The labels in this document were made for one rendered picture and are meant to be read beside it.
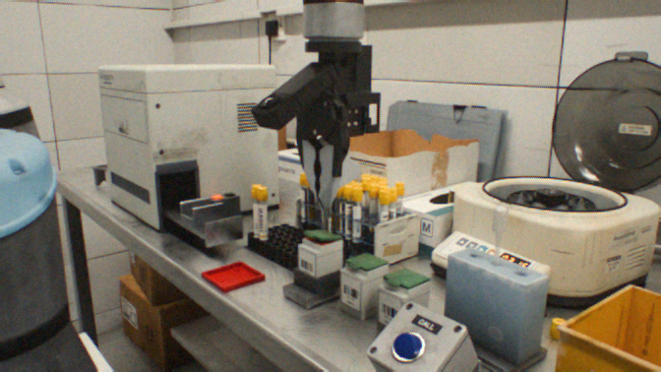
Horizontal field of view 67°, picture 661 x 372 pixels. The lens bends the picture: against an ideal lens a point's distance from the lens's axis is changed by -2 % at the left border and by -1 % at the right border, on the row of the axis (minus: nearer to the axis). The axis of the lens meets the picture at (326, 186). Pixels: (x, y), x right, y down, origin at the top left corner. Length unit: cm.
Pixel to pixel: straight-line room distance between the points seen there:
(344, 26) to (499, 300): 35
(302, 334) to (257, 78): 58
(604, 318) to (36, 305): 47
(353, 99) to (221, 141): 43
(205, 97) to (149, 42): 139
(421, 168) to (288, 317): 42
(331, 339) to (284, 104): 27
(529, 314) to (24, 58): 199
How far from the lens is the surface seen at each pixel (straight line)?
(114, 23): 230
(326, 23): 61
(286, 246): 80
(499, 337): 57
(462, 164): 105
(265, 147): 105
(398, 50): 130
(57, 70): 224
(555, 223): 69
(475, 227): 77
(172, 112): 95
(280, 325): 63
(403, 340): 47
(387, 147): 122
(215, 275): 77
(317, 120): 63
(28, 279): 41
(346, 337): 61
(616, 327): 57
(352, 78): 66
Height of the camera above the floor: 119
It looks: 14 degrees down
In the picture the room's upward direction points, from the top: straight up
